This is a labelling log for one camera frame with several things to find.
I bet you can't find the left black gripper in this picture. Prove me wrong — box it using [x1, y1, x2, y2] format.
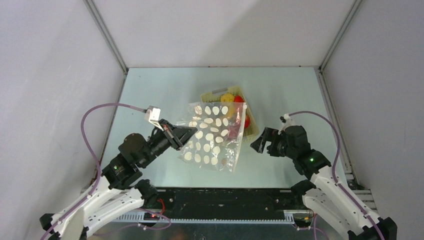
[140, 118, 199, 167]

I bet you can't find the clear dotted zip bag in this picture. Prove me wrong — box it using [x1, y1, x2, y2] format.
[177, 102, 247, 173]

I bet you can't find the red apple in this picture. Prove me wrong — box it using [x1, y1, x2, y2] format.
[227, 124, 241, 140]

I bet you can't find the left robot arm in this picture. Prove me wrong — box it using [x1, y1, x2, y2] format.
[39, 119, 198, 240]

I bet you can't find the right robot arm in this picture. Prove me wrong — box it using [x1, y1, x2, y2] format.
[250, 125, 398, 240]

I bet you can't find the red pomegranate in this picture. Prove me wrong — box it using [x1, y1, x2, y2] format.
[244, 114, 251, 129]

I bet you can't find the red mango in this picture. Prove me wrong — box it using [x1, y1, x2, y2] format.
[233, 95, 245, 103]

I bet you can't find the yellow plastic basket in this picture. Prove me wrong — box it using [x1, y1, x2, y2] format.
[200, 85, 259, 142]

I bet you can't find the yellow lemon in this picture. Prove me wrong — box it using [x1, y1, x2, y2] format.
[220, 93, 235, 103]

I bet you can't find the small circuit board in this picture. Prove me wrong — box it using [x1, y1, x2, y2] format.
[143, 212, 160, 221]

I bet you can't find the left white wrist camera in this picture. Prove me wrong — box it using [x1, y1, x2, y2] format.
[144, 105, 161, 125]

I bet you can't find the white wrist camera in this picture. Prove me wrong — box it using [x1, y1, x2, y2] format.
[144, 105, 161, 125]
[279, 113, 297, 132]

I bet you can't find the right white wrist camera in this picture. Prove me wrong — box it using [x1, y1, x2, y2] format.
[279, 113, 297, 132]

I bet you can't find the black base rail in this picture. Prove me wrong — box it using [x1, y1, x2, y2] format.
[150, 187, 315, 221]

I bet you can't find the white perforated cable tray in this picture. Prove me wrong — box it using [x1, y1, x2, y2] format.
[112, 211, 295, 225]

